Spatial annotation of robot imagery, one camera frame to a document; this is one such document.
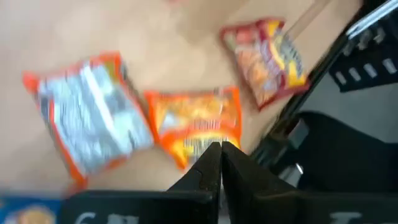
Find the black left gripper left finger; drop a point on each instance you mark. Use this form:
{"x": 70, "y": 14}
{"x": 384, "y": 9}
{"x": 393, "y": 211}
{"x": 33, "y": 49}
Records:
{"x": 205, "y": 174}

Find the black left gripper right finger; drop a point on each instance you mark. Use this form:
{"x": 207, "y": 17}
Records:
{"x": 245, "y": 180}

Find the orange chicken noodle pack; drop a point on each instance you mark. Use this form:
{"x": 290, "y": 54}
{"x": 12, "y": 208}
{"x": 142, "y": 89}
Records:
{"x": 93, "y": 118}
{"x": 192, "y": 124}

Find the red beef noodle pack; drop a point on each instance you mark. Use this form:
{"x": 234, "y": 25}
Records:
{"x": 267, "y": 62}

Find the blue soy sauce noodle pack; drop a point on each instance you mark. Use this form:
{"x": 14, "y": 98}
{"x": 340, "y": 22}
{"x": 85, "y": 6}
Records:
{"x": 28, "y": 211}

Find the black bulky equipment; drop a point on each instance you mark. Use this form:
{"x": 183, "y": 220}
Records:
{"x": 342, "y": 155}

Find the black slotted bracket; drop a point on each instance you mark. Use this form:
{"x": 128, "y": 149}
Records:
{"x": 382, "y": 46}

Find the silver metal rail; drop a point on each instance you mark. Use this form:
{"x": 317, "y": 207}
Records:
{"x": 373, "y": 17}

